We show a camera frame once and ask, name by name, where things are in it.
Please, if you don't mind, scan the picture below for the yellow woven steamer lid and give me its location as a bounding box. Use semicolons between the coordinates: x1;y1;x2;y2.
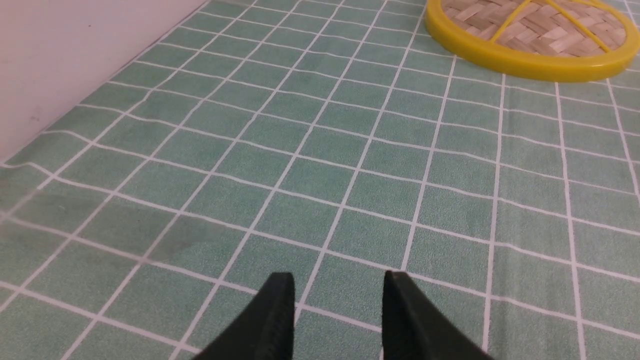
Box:
424;0;639;83

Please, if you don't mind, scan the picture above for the green checkered tablecloth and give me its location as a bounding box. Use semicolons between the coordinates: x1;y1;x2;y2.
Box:
0;0;640;360

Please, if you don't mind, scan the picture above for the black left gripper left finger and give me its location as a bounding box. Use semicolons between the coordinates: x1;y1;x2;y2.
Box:
193;272;295;360

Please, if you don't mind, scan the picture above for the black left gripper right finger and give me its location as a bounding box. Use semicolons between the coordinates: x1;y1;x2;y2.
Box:
382;271;491;360

